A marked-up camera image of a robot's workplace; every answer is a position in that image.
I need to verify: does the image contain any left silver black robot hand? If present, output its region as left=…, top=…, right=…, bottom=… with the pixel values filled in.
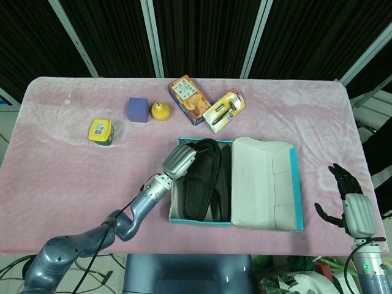
left=162, top=141, right=205, bottom=179

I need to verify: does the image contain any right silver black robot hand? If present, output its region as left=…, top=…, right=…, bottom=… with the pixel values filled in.
left=314, top=162, right=379, bottom=238

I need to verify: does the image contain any black rubber slipper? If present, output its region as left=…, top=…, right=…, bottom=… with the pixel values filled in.
left=210, top=143, right=234, bottom=222
left=183, top=138, right=222, bottom=221

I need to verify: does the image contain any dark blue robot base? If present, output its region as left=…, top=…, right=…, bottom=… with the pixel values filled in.
left=122, top=253, right=255, bottom=294

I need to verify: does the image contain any orange snack box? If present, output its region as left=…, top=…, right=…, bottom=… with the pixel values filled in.
left=167, top=75, right=213, bottom=127

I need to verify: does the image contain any red-brown block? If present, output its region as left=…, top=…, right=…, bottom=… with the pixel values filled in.
left=314, top=261, right=332, bottom=279

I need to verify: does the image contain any open blue cardboard shoe box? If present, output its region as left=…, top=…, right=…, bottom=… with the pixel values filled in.
left=168, top=136, right=306, bottom=232

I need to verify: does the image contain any yellow toy pear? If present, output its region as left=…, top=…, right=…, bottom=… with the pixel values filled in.
left=151, top=101, right=171, bottom=121

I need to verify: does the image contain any purple foam cube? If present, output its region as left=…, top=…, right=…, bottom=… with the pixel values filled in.
left=126, top=97, right=151, bottom=124

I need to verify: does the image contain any razor in yellow blister pack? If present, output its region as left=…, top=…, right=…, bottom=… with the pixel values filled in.
left=202, top=88, right=247, bottom=134

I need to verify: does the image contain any green tub with yellow lid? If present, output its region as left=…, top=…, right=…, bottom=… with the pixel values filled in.
left=88, top=118, right=116, bottom=146

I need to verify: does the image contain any green white patterned bag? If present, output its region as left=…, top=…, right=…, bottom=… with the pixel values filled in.
left=259, top=269, right=320, bottom=294

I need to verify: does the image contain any pink plush table cloth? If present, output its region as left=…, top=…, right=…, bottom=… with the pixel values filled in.
left=0, top=76, right=387, bottom=257

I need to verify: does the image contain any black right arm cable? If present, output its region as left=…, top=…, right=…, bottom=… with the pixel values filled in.
left=342, top=236, right=387, bottom=294

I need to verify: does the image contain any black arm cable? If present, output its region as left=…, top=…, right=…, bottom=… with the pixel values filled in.
left=80, top=183, right=145, bottom=279
left=342, top=236, right=387, bottom=294

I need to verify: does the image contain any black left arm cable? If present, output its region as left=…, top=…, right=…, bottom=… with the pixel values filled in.
left=80, top=183, right=145, bottom=279

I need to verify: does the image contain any metal chair frame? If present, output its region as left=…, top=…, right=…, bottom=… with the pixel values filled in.
left=356, top=120, right=379, bottom=136

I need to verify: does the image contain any pale double partition frame post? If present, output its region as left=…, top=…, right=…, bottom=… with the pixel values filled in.
left=140, top=0, right=165, bottom=78

